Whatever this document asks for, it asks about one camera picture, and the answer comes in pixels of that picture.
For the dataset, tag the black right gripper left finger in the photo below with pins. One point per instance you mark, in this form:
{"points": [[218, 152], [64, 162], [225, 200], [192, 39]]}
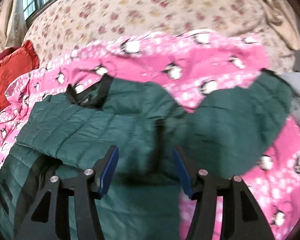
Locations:
{"points": [[48, 216]]}

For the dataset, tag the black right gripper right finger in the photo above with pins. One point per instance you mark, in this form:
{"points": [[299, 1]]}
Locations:
{"points": [[242, 216]]}

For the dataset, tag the red ruffled pillow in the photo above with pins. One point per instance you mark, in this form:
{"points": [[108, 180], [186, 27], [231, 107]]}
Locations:
{"points": [[14, 62]]}

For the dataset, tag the dark green puffer jacket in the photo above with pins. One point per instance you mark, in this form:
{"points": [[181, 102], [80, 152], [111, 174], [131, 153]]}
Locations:
{"points": [[68, 132]]}

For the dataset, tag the pink penguin print quilt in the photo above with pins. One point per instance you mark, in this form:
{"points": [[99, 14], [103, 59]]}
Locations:
{"points": [[188, 67]]}

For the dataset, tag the beige floral bed sheet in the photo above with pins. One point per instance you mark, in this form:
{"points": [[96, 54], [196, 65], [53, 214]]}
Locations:
{"points": [[69, 24]]}

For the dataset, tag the beige curtain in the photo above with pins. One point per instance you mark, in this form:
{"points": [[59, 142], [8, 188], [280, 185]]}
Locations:
{"points": [[12, 24]]}

